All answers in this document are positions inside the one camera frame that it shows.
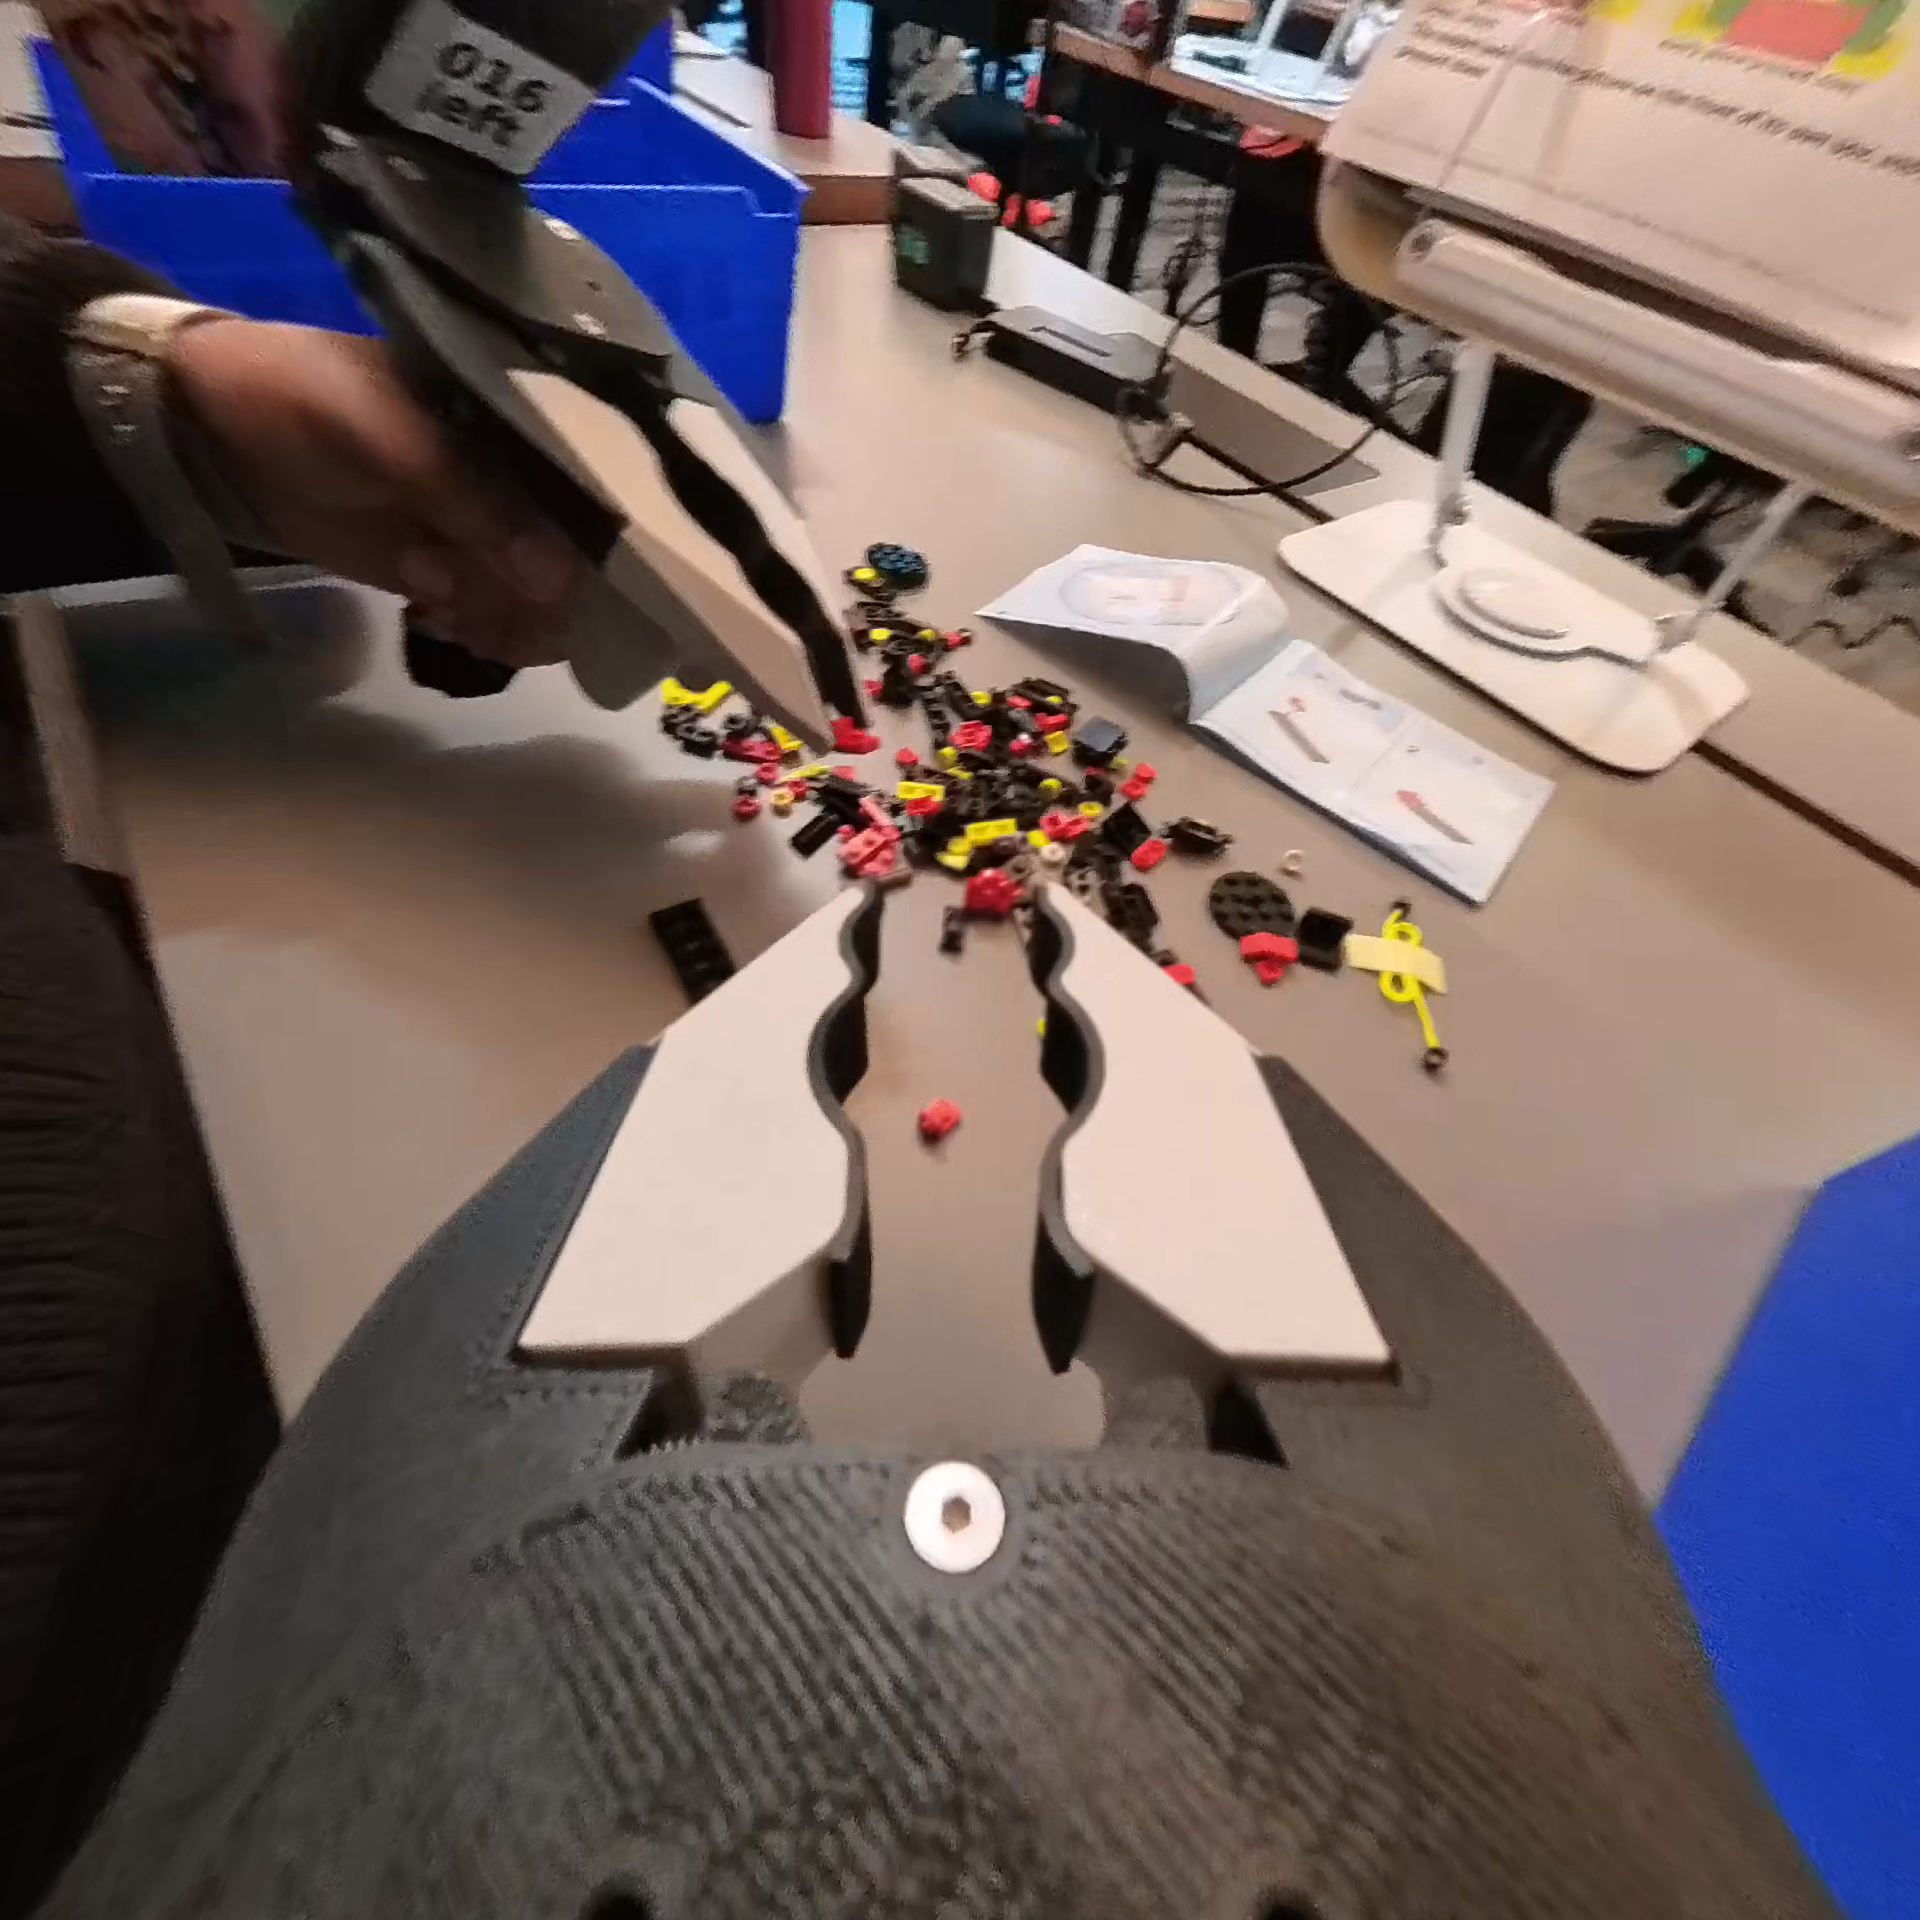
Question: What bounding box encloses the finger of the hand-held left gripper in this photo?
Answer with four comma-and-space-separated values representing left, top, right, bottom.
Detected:
655, 394, 872, 726
513, 373, 842, 751

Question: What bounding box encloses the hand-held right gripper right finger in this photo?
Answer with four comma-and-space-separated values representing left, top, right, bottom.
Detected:
1026, 883, 1394, 1423

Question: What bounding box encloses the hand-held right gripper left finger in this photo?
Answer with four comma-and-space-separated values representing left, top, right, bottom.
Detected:
513, 883, 883, 1407

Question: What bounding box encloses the pile of lego pieces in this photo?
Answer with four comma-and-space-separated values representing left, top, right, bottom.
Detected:
655, 541, 1235, 997

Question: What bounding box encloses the person's left forearm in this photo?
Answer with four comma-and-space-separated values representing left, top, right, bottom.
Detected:
0, 223, 173, 601

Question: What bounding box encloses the long black lego plate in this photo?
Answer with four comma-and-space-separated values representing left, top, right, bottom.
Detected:
645, 894, 741, 1007

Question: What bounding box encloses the round black lego plate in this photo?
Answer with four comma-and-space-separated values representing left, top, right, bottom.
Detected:
1206, 869, 1301, 947

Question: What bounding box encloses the lego instruction booklet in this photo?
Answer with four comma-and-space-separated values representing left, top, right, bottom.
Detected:
974, 543, 1559, 908

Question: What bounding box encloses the person's left hand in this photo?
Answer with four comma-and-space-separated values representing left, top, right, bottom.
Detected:
210, 322, 606, 666

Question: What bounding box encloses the blue storage bin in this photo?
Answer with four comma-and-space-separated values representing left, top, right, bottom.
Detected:
1654, 1137, 1920, 1920
29, 37, 386, 342
522, 23, 814, 428

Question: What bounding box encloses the black box device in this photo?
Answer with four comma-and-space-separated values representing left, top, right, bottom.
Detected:
889, 174, 1002, 315

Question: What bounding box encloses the black flat device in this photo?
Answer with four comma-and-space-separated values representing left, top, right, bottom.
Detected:
981, 306, 1175, 418

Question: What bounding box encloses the dark red bottle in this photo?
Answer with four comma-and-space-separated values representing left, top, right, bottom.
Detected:
770, 0, 836, 142

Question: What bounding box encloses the white display stand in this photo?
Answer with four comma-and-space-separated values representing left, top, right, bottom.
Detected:
1278, 150, 1920, 778

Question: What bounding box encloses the person's black sweater torso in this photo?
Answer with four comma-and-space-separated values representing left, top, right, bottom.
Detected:
0, 833, 290, 1920

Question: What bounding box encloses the printed instruction board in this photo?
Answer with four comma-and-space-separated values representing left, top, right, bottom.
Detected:
1322, 0, 1920, 385

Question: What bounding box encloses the yellow lego string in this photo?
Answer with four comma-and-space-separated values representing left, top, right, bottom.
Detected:
1344, 898, 1456, 1077

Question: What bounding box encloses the silver wristwatch grey strap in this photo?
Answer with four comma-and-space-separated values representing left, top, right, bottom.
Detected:
64, 292, 284, 650

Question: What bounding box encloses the black cable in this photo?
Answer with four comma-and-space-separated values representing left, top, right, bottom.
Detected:
1116, 261, 1416, 501

